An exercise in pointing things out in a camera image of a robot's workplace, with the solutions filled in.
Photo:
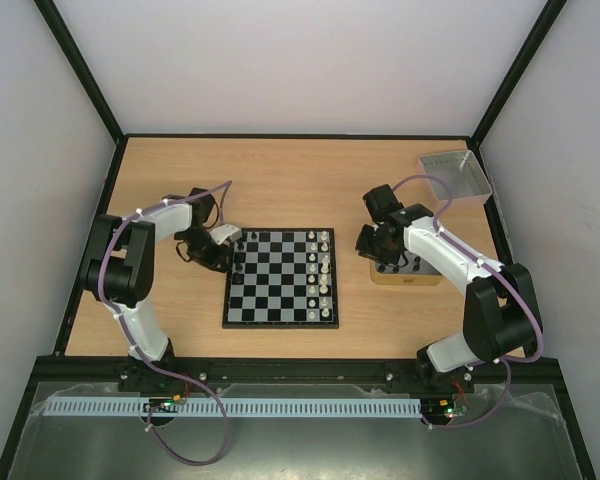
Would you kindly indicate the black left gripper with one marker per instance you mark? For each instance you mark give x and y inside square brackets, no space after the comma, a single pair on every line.
[213,262]

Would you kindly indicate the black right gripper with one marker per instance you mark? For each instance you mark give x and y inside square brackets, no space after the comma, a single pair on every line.
[372,247]

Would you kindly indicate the gold metal tin tray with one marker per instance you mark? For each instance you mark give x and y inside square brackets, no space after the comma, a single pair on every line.
[411,270]

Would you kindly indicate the black white chess board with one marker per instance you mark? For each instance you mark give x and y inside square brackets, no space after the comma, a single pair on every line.
[273,294]

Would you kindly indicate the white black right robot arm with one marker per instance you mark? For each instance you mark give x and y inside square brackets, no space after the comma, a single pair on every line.
[500,312]

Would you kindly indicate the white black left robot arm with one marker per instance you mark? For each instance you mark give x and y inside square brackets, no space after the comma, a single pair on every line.
[119,261]

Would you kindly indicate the black chess king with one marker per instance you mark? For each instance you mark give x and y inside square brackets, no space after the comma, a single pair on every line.
[237,279]

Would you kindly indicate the white chess piece row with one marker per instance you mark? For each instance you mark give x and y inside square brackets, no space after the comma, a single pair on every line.
[319,276]

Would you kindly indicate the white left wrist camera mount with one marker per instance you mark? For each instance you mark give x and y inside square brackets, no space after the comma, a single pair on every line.
[225,233]

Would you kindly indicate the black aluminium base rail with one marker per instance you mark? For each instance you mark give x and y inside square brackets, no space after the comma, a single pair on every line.
[393,376]

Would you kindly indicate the white slotted cable duct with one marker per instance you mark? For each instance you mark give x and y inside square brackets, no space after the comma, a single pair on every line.
[233,407]

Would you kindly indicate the black frame post left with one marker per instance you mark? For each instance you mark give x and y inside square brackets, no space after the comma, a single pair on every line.
[65,40]

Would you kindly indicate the black frame post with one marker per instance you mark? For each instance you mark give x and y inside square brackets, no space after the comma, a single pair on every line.
[65,40]
[533,41]

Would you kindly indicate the black frame post right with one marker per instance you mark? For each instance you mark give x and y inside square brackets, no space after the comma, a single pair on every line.
[533,41]

